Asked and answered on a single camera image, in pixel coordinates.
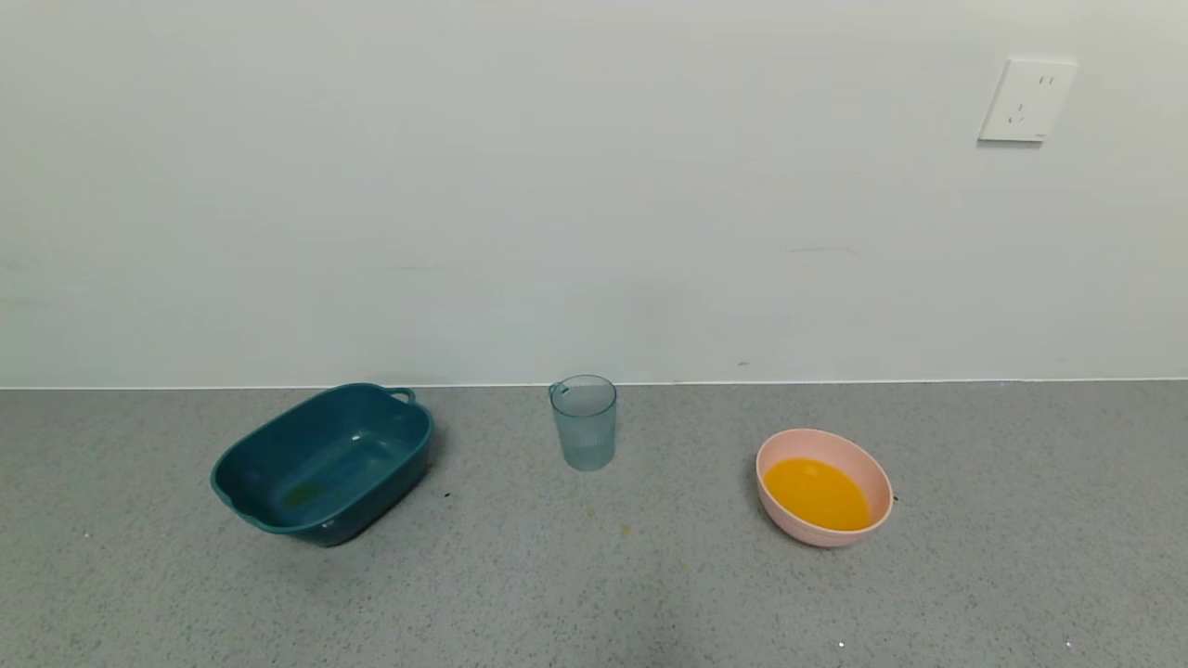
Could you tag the white wall socket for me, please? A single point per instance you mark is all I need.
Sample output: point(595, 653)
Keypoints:
point(1027, 100)

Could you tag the teal plastic basin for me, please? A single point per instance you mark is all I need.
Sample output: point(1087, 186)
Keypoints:
point(325, 464)

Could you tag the pink bowl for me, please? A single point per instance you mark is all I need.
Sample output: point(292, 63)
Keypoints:
point(821, 496)

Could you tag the ribbed clear blue-tinted cup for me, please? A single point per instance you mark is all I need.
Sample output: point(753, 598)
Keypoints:
point(585, 431)

